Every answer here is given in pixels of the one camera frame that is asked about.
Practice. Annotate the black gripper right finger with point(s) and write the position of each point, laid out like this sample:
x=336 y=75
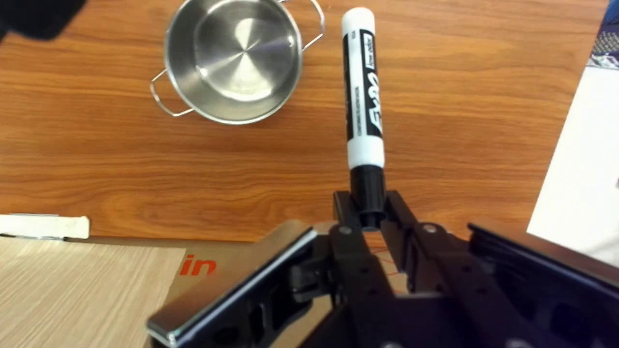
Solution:
x=439 y=267

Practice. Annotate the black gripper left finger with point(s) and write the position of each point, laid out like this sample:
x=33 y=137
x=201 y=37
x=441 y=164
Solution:
x=340 y=265

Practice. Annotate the black and white marker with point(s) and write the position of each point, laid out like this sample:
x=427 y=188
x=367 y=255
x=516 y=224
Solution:
x=364 y=124

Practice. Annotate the small stainless steel pot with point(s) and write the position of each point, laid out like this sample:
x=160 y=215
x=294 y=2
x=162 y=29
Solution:
x=234 y=62

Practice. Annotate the brown cardboard panel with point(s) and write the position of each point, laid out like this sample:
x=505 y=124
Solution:
x=77 y=294

